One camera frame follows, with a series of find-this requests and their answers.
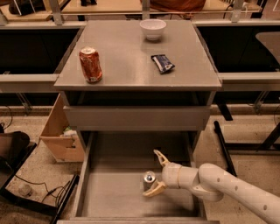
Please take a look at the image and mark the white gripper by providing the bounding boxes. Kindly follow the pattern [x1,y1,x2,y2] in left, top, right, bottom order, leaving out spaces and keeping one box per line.
[143,150,200,197]

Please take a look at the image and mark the orange soda can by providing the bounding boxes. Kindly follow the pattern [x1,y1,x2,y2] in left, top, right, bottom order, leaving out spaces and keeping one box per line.
[79,46,102,83]

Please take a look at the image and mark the dark blue snack packet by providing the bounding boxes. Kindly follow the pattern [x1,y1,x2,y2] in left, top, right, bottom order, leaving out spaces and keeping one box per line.
[151,54,175,74]

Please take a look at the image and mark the open grey middle drawer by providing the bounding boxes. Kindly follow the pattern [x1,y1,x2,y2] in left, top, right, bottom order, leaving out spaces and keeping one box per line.
[57,131,220,224]

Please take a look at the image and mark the grey drawer cabinet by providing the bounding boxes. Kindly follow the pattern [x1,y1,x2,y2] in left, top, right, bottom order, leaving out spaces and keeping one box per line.
[53,19,223,224]

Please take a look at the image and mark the closed grey top drawer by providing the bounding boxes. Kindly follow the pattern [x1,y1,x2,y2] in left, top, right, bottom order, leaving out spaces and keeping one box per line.
[64,106,210,131]

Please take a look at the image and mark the black tray frame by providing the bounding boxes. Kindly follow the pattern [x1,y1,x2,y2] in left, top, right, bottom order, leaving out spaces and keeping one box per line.
[0,142,81,224]

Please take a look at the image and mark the silver redbull can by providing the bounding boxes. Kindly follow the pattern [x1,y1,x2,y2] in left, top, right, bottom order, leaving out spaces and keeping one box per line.
[143,171,156,191]

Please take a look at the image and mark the black floor cable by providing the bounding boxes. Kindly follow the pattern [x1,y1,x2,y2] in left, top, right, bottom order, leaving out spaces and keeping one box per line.
[14,174,73,207]

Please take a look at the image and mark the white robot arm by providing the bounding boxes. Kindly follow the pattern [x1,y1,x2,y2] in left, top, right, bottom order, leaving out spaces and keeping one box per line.
[143,150,280,224]

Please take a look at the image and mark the dark bag on left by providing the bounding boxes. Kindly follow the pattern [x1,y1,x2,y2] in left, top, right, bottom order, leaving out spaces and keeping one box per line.
[0,131,30,168]

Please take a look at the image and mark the black metal frame leg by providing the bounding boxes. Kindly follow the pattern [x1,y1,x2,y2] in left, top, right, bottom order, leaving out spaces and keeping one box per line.
[213,121,237,177]

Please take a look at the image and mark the brown cardboard box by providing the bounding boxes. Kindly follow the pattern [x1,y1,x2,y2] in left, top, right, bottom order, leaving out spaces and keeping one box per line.
[40,94,84,162]

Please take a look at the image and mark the white ceramic bowl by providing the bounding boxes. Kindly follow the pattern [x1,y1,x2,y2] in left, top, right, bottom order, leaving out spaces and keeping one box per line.
[140,19,167,40]

